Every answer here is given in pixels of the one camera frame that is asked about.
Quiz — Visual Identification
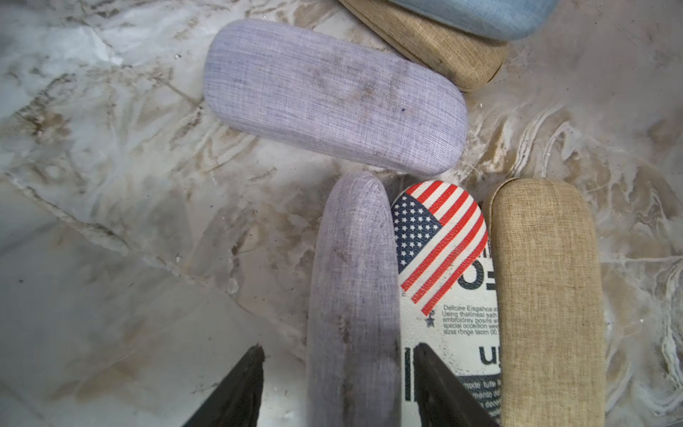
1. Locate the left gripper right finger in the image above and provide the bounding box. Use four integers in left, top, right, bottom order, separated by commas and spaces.
414, 343, 499, 427

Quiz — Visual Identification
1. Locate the newspaper flag case front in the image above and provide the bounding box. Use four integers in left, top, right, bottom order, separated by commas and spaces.
391, 181, 502, 426

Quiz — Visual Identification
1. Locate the tan felt case front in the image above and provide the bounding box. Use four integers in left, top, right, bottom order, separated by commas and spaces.
485, 178, 607, 426

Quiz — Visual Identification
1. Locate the purple felt case diagonal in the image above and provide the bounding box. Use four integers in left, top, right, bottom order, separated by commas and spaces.
306, 172, 401, 426

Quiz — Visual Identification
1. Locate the tan case behind blue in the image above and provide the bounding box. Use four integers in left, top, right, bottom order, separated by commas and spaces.
341, 0, 509, 92

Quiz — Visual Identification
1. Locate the purple felt case horizontal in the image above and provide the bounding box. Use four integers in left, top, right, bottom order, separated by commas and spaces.
204, 20, 468, 176

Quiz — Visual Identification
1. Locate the light blue felt case right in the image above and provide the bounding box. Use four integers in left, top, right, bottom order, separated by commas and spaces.
393, 0, 558, 41

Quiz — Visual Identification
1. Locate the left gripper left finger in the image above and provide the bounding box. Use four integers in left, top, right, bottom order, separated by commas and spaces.
183, 344, 265, 427

